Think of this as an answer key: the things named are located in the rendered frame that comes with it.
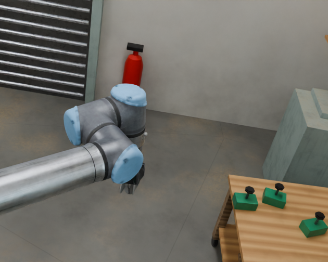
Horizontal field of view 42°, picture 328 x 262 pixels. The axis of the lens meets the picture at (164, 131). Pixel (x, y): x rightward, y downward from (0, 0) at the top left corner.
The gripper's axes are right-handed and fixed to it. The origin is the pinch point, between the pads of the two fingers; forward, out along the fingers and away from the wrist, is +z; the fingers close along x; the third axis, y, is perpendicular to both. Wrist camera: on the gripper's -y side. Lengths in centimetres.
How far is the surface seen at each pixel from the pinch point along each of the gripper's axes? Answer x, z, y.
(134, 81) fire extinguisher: -28, 69, -185
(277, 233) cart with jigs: 63, 61, -44
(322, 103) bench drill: 96, 43, -137
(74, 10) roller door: -73, 22, -194
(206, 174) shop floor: 32, 110, -137
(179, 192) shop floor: 15, 108, -113
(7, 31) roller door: -124, 41, -190
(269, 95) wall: 78, 83, -209
